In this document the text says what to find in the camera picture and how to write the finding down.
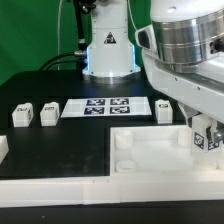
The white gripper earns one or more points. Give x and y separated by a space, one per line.
194 92

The white square tabletop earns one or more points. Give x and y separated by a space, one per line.
147 149

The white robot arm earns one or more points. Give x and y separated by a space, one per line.
182 52

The white sheet with tags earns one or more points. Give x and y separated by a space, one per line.
117 106

